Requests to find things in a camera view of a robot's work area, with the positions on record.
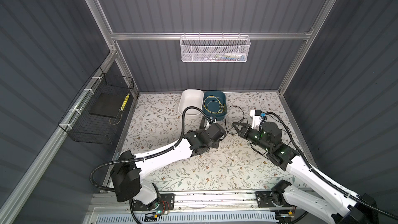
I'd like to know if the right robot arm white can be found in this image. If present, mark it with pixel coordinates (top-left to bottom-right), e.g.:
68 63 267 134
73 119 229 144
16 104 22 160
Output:
232 110 398 224

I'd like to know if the black cable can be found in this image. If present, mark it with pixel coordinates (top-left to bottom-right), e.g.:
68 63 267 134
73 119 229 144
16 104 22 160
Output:
222 105 293 159

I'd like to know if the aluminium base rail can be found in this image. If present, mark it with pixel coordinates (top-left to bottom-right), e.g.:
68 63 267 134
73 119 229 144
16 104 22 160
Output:
83 189 303 224

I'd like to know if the white wire mesh basket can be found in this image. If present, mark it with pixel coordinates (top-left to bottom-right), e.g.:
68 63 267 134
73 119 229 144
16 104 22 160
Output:
179 35 251 63

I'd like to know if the teal plastic bin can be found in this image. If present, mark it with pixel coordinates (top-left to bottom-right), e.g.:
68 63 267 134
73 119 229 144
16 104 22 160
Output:
202 91 227 121

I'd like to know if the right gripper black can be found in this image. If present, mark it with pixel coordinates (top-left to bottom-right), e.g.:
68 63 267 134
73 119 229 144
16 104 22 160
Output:
232 121 270 153

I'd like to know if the black wire basket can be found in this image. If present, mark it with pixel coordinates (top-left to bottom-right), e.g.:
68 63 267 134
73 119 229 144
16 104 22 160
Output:
59 68 135 145

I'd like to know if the black pad in basket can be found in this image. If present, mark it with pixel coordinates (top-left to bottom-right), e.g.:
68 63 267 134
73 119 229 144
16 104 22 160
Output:
89 93 125 118

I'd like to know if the white plastic bin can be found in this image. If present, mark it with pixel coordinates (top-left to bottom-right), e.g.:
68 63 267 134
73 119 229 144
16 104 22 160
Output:
178 89 204 119

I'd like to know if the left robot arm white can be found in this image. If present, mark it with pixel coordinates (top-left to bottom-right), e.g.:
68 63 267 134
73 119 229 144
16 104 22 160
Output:
89 106 227 210

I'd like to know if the yellow cable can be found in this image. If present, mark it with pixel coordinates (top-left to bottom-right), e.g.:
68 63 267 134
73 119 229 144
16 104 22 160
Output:
203 95 226 115

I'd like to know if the yellow strip in basket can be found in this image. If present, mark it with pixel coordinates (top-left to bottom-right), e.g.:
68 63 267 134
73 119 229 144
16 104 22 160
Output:
120 93 130 112

